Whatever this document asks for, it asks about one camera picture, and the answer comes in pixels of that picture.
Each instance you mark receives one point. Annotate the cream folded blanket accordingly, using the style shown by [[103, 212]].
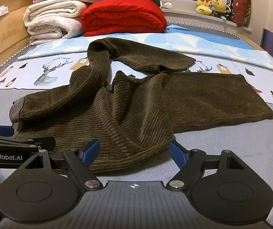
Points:
[[52, 20]]

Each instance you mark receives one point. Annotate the dark olive corduroy pants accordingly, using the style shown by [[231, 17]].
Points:
[[134, 98]]

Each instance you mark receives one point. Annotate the blue patterned folded sheet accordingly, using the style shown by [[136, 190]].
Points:
[[176, 38]]

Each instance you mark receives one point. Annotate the purple folder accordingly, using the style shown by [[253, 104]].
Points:
[[267, 41]]

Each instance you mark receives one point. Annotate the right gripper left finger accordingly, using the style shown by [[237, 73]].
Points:
[[79, 162]]

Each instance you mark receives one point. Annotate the yellow plush toys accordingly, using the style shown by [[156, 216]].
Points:
[[216, 8]]

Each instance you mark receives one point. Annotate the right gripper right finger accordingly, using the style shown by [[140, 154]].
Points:
[[190, 163]]

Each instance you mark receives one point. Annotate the white printed bed sheet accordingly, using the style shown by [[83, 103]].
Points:
[[53, 71]]

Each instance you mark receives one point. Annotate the red folded blanket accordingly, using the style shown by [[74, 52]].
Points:
[[123, 16]]

